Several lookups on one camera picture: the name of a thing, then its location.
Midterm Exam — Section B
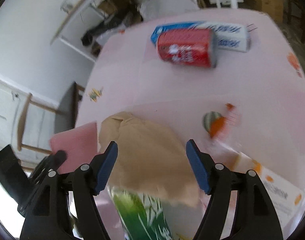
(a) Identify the white yellow cardboard box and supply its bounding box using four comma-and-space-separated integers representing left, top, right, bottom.
209, 140, 305, 239

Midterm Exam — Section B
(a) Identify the pink sponge cloth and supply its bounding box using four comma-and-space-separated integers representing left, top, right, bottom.
49, 122, 98, 174

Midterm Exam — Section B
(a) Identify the green label plastic bottle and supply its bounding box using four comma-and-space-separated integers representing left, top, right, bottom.
108, 187, 173, 240

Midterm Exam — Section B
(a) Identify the brown paper bag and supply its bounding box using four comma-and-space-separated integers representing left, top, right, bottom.
98, 112, 199, 207

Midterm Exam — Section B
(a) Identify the black bag under shelf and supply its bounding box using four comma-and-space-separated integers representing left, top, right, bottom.
81, 21, 121, 47

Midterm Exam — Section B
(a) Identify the glass bowl on shelf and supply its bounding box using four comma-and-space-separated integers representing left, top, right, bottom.
60, 0, 87, 13

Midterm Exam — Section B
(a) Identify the red milk can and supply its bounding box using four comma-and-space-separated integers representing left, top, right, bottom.
156, 29, 218, 68

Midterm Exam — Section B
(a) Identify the blue white milk carton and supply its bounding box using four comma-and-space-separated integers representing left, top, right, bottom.
150, 21, 252, 53

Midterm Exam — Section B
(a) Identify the white shelf table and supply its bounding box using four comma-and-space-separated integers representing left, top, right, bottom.
50, 0, 243, 62

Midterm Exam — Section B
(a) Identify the white sack under shelf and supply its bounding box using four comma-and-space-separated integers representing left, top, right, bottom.
136, 0, 200, 21

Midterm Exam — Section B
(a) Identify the wooden chair by wall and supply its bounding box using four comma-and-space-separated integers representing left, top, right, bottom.
16, 82, 85, 155

